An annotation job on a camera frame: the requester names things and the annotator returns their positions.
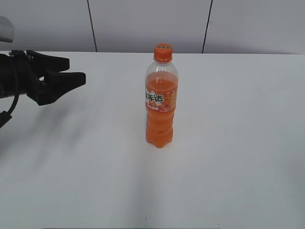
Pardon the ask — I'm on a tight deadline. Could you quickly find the orange soda plastic bottle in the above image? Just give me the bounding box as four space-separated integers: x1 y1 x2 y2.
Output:
145 61 179 148

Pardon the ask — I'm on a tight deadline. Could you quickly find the orange bottle cap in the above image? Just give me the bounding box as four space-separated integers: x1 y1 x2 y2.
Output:
153 43 173 63

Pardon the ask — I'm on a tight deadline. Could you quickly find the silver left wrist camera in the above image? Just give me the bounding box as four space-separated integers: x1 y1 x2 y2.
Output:
0 16 15 43

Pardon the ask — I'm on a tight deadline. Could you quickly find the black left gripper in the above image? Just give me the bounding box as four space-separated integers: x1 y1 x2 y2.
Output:
0 50 86 106

